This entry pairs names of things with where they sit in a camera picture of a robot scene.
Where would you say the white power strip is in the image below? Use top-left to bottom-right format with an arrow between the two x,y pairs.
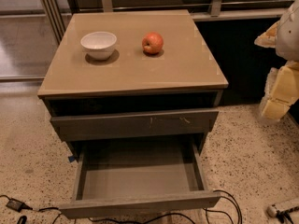
266,197 -> 299,218

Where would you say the red apple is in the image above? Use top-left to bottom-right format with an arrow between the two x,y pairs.
142,32 -> 164,54

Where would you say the grey top drawer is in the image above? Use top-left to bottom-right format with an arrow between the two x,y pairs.
50,109 -> 218,142

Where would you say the white ceramic bowl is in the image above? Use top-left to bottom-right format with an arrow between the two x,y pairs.
80,32 -> 117,61

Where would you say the grey drawer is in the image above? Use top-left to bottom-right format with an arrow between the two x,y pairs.
60,135 -> 220,218
50,109 -> 218,142

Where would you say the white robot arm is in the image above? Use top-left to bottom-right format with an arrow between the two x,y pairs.
254,0 -> 299,121

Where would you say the grey wooden drawer cabinet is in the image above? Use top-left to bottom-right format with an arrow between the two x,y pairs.
38,10 -> 228,158

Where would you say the black power adapter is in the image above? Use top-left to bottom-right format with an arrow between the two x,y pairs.
6,198 -> 32,212

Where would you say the blue tape piece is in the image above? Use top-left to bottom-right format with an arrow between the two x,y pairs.
68,156 -> 75,162

